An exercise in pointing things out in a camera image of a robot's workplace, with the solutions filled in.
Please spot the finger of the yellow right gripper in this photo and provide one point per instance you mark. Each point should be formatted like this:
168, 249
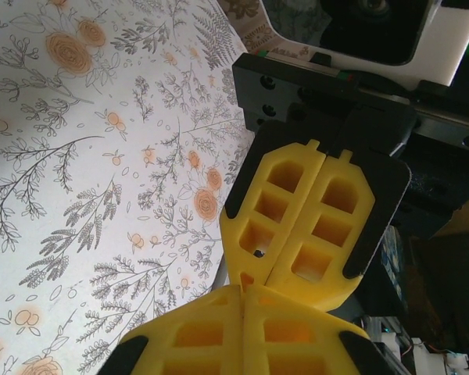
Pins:
258, 218
344, 218

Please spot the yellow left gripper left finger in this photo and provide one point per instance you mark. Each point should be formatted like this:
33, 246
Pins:
187, 336

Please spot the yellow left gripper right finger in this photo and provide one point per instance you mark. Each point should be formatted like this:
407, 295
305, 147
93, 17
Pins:
297, 340

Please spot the floral patterned table cover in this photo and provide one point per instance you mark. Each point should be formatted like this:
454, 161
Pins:
101, 176

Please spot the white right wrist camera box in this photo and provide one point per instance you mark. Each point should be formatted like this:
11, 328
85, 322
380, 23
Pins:
449, 43

